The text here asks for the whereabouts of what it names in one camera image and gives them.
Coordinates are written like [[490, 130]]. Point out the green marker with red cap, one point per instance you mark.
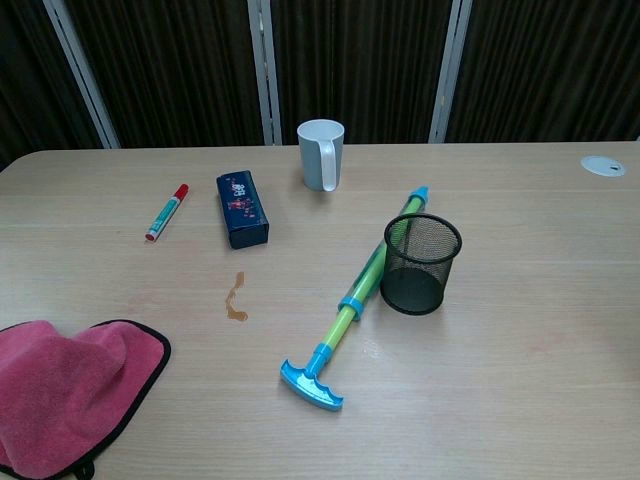
[[167, 212]]

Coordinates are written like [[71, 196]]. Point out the pink cloth with black trim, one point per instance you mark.
[[60, 390]]

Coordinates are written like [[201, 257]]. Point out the green and blue toy pump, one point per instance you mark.
[[360, 285]]

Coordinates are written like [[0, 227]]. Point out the dark blue printed box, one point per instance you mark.
[[241, 209]]

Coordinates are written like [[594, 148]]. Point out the black mesh pen holder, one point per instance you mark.
[[417, 280]]

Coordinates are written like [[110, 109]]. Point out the brown liquid spill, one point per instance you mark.
[[233, 302]]

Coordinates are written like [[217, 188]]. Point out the grey partition frame post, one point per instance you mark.
[[450, 75], [265, 75], [82, 75]]

